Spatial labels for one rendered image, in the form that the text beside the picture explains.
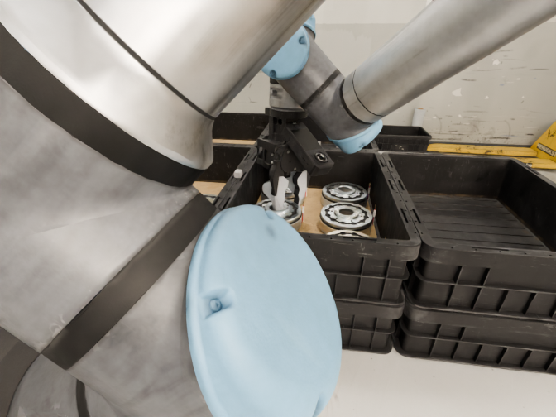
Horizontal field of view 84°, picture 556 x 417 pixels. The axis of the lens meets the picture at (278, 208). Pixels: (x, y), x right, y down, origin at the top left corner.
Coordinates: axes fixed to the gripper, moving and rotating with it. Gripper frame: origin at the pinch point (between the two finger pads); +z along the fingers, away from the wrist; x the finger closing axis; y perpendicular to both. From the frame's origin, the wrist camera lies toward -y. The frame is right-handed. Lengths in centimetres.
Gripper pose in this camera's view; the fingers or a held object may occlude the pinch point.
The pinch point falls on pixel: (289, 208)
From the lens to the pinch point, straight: 65.7
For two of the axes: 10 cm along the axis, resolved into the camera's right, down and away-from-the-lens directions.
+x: -7.8, 2.4, -5.7
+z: -0.4, 9.0, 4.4
